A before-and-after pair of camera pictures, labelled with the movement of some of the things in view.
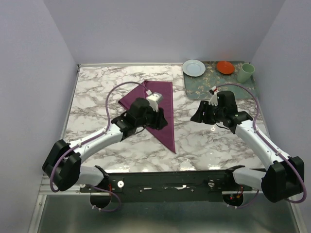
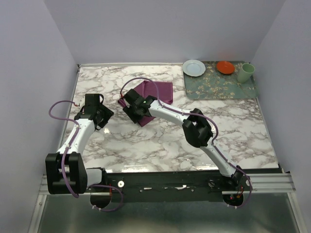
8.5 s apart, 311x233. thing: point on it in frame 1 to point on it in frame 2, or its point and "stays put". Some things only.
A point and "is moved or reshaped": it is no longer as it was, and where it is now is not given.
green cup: (245, 72) stays put
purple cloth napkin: (160, 94) is moved or reshaped
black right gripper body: (220, 112) to (135, 108)
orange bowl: (225, 67) stays put
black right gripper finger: (206, 113) to (132, 114)
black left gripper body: (150, 119) to (106, 114)
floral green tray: (198, 87) stays put
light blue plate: (194, 68) stays put
